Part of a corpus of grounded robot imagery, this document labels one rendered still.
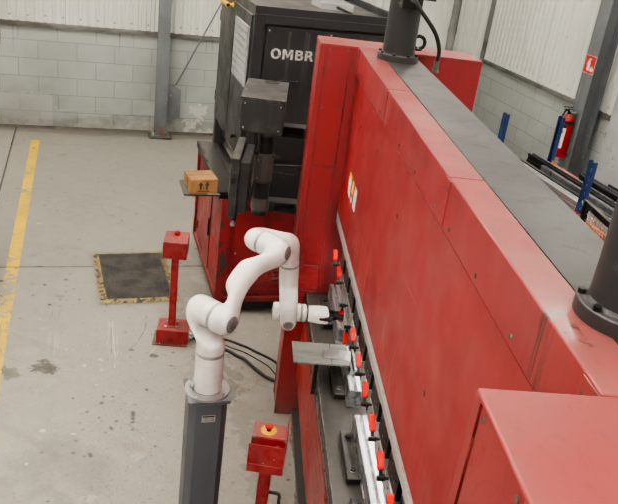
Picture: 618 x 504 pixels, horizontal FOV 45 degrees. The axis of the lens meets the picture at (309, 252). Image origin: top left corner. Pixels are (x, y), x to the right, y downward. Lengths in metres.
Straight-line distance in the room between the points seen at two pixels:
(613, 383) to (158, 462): 3.48
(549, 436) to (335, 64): 3.11
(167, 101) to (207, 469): 7.10
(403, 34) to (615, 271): 2.46
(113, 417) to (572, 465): 3.94
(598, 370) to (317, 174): 3.02
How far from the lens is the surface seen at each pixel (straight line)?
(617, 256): 1.38
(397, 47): 3.69
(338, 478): 3.13
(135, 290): 6.13
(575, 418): 1.15
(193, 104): 10.20
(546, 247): 1.72
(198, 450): 3.38
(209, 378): 3.19
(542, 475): 1.02
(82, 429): 4.71
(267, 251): 3.14
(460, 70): 4.11
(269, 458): 3.37
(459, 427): 1.89
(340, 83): 4.01
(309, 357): 3.58
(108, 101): 10.12
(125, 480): 4.36
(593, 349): 1.34
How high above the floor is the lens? 2.90
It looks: 24 degrees down
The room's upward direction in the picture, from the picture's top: 8 degrees clockwise
